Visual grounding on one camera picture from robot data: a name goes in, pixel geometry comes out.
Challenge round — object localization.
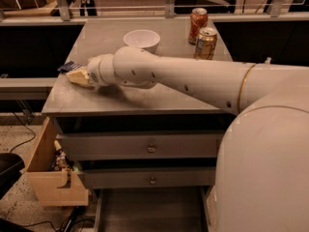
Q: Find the black cable on floor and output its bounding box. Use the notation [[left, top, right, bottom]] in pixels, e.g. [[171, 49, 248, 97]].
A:
[[9, 112, 38, 154]]

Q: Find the light wooden box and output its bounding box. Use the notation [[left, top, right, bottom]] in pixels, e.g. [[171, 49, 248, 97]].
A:
[[27, 118, 89, 207]]

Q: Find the orange soda can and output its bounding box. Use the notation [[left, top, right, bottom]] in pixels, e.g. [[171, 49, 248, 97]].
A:
[[188, 8, 208, 44]]

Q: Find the clear sanitizer pump bottle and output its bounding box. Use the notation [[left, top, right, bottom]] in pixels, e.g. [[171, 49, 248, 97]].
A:
[[265, 57, 271, 64]]

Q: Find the white rounded gripper body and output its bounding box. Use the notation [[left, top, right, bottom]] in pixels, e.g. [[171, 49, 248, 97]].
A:
[[87, 54, 115, 86]]

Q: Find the gold soda can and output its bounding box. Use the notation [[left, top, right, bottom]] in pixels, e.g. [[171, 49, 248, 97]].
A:
[[194, 27, 217, 60]]

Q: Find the grey metal railing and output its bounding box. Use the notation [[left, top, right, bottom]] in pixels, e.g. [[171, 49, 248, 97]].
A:
[[0, 0, 308, 19]]

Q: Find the grey drawer cabinet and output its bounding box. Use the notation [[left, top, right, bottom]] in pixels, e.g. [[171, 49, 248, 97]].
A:
[[42, 17, 236, 227]]

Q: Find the black chair seat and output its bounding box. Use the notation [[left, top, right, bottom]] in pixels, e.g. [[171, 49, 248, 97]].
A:
[[0, 153, 25, 199]]

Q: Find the grey top drawer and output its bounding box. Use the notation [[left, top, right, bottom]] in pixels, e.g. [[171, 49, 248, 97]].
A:
[[57, 131, 223, 161]]

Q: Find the white ceramic bowl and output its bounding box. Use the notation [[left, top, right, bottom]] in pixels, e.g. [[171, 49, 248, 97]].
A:
[[124, 29, 160, 53]]

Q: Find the grey middle drawer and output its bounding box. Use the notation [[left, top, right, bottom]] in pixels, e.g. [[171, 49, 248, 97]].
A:
[[78, 167, 215, 189]]

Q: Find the blue rxbar blueberry bar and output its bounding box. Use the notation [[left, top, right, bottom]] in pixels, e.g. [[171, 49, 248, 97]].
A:
[[57, 61, 81, 73]]

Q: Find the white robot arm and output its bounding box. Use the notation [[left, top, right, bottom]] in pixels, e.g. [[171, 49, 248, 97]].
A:
[[86, 46, 309, 232]]

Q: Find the grey open bottom drawer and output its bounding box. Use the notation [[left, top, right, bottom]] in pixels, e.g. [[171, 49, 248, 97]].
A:
[[94, 187, 210, 232]]

